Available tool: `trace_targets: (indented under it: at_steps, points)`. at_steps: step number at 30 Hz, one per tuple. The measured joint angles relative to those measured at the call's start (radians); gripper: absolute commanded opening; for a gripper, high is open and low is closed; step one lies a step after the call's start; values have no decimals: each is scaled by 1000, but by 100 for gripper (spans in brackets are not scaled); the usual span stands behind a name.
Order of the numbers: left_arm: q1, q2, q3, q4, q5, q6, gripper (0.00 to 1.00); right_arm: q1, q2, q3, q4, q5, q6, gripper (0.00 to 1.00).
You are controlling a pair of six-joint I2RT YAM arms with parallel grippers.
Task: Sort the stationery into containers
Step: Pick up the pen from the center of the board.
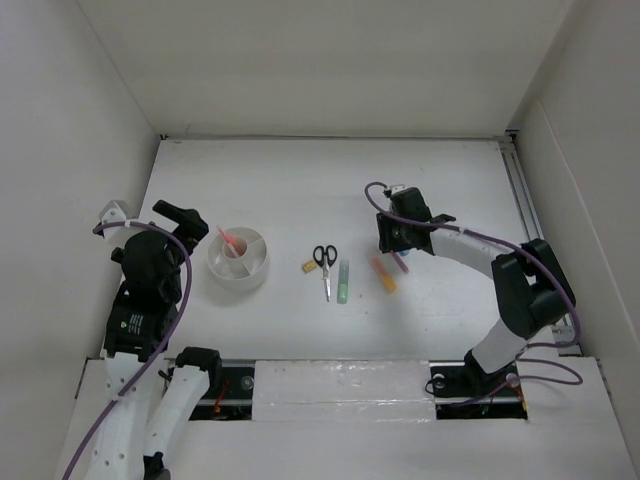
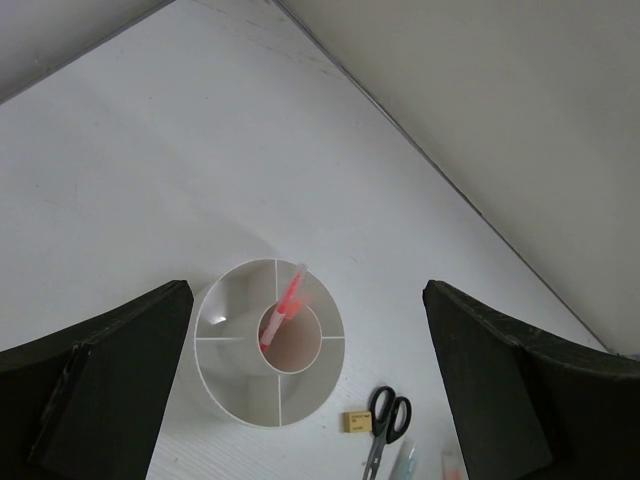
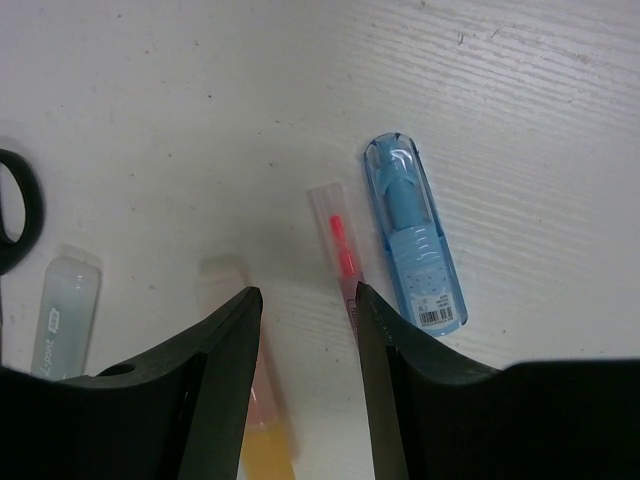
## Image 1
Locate purple red marker pen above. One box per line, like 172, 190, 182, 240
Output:
391, 252, 410, 274

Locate thin red pen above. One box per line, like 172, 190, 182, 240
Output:
216, 226, 241, 258

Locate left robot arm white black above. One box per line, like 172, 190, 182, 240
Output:
62, 200, 223, 479

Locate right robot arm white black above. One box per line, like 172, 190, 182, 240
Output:
376, 183, 577, 405

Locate orange yellow highlighter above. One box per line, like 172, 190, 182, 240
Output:
369, 255, 397, 294

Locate green highlighter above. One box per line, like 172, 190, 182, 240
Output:
337, 259, 350, 304

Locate white round divided organizer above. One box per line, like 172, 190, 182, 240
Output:
207, 227, 270, 292

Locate small yellow eraser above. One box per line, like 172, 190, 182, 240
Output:
302, 260, 317, 273

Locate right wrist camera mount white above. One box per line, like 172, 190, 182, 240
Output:
383, 184, 406, 198

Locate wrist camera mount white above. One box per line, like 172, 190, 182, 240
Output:
99, 200, 130, 225
383, 184, 406, 198

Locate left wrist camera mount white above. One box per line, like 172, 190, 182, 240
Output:
99, 200, 130, 225

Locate black handled scissors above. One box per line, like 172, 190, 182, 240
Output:
313, 244, 338, 302

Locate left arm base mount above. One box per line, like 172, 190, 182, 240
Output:
189, 360, 255, 421

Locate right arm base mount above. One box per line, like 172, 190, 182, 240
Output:
424, 361, 528, 420

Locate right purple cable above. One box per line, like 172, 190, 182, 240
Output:
363, 181, 585, 407

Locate aluminium rail right side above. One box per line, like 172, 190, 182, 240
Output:
499, 130, 575, 343

